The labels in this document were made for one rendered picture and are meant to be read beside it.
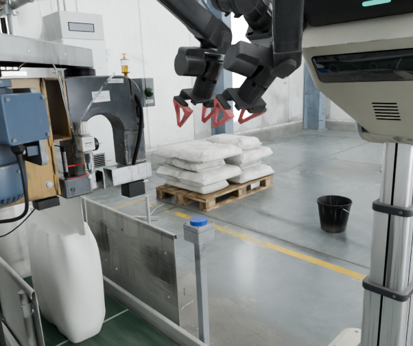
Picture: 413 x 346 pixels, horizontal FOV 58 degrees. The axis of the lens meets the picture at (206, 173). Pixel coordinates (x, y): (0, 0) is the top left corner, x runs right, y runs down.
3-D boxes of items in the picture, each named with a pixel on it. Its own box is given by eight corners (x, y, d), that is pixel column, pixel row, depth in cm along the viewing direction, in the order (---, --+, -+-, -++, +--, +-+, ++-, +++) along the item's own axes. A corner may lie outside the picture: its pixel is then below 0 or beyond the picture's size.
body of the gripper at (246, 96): (221, 93, 90) (237, 69, 85) (249, 91, 97) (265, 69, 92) (237, 113, 88) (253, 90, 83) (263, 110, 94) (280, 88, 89)
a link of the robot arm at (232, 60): (300, 67, 77) (297, 35, 80) (254, 48, 72) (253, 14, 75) (265, 96, 87) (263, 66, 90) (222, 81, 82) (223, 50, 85)
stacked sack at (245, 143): (264, 147, 455) (264, 135, 451) (241, 153, 426) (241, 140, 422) (224, 143, 502) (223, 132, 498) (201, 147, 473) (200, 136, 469)
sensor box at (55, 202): (60, 205, 103) (59, 196, 103) (38, 211, 99) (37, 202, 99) (54, 202, 106) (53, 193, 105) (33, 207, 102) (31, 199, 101)
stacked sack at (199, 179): (244, 176, 419) (244, 164, 416) (203, 189, 374) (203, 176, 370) (216, 171, 448) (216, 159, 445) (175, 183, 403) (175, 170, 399)
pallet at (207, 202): (272, 186, 466) (272, 174, 462) (206, 212, 383) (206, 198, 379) (223, 176, 521) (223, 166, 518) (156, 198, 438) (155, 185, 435)
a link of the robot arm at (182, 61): (234, 31, 92) (213, 28, 98) (195, 26, 85) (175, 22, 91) (226, 81, 96) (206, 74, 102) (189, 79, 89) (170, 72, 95)
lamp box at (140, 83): (155, 106, 120) (153, 77, 118) (143, 107, 117) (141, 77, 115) (142, 106, 125) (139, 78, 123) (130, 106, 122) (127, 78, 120)
